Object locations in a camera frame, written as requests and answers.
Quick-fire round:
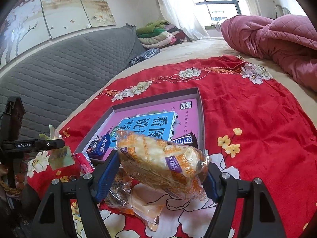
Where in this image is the stack of folded clothes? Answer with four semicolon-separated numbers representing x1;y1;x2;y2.
136;20;191;49

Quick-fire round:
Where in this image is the grey quilted headboard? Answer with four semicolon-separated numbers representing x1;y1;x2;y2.
1;24;145;139

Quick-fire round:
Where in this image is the orange rice cracker packet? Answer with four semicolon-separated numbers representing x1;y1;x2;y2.
116;129;210;200

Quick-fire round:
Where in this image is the red snack packet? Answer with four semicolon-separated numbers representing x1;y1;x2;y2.
73;153;95;176

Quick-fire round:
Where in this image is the grey cardboard box tray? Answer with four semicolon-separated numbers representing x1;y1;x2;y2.
75;88;205;163

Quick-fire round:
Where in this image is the dark patterned cloth bundle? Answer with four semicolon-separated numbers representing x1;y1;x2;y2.
130;48;160;66

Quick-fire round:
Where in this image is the blue wrapped candy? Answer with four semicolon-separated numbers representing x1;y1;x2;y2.
87;133;111;158

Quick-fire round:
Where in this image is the red floral cloth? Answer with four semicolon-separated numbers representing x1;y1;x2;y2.
26;54;317;238

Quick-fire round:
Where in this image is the green foil snack packet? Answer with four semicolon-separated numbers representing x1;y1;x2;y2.
39;125;75;170

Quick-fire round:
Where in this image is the pink quilted blanket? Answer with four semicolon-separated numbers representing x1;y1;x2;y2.
221;14;316;91

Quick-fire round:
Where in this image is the white curtain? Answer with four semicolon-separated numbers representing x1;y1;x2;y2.
158;0;209;40

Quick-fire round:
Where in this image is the Snickers bar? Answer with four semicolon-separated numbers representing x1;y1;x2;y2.
171;132;198;149

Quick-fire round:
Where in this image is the floral wall painting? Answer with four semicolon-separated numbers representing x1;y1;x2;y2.
1;0;116;67

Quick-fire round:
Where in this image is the clear orange bread packet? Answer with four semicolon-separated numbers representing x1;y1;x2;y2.
104;168;164;231

